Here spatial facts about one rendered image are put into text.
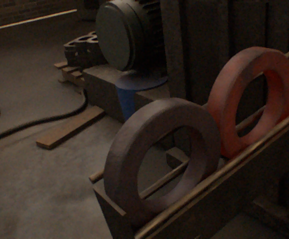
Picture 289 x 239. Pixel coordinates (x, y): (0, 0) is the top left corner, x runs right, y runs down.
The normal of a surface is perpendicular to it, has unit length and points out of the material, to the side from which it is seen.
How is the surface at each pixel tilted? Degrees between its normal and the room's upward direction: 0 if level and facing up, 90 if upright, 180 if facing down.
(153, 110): 11
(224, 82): 48
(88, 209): 0
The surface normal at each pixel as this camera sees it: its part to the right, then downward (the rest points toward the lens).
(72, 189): -0.13, -0.89
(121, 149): -0.67, -0.34
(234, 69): -0.55, -0.54
